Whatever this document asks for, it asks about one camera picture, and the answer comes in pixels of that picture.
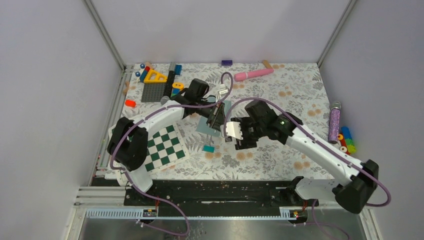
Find purple glitter tube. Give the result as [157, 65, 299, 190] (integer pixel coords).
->
[328, 101, 342, 144]

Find grey lego baseplate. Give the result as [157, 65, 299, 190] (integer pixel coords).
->
[141, 62, 176, 103]

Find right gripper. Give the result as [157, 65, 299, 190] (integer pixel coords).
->
[231, 117, 267, 151]

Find blue lego brick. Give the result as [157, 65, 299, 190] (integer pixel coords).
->
[174, 64, 183, 75]

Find yellow triangle toy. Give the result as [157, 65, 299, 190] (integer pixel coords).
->
[143, 69, 168, 84]

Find pink cylinder marker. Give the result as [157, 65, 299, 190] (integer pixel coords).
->
[233, 68, 274, 82]

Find colourful stacked brick toy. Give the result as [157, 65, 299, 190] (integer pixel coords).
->
[337, 126, 357, 155]

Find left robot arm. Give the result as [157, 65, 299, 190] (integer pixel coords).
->
[107, 78, 231, 206]

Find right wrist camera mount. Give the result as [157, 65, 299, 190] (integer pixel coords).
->
[220, 121, 244, 142]

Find purple cable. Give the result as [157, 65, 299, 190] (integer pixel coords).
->
[109, 71, 234, 238]
[223, 97, 392, 240]

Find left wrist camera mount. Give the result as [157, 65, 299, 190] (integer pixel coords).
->
[216, 84, 229, 101]

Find floral table mat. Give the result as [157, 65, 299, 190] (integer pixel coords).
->
[124, 62, 354, 181]

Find small teal block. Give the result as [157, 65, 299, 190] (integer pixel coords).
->
[202, 145, 215, 153]

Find wooden block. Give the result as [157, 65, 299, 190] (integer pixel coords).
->
[262, 60, 273, 69]

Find purple small brick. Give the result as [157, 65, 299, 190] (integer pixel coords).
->
[221, 59, 233, 66]

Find small red block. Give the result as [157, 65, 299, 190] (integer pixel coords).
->
[124, 99, 137, 108]

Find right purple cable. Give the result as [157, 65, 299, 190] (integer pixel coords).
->
[223, 97, 392, 240]

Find grey cylinder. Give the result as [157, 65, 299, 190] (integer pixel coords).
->
[160, 95, 170, 106]

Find green blue brick stack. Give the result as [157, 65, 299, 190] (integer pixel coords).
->
[171, 82, 185, 96]

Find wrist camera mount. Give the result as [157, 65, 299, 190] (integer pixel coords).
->
[220, 121, 244, 142]
[216, 84, 229, 101]

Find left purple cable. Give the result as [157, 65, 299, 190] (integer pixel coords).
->
[109, 71, 234, 238]

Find green white checkerboard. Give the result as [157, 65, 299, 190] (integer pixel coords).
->
[108, 120, 191, 186]

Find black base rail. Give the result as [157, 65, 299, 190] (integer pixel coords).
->
[124, 178, 321, 218]

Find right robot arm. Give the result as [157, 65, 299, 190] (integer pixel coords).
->
[223, 97, 380, 214]

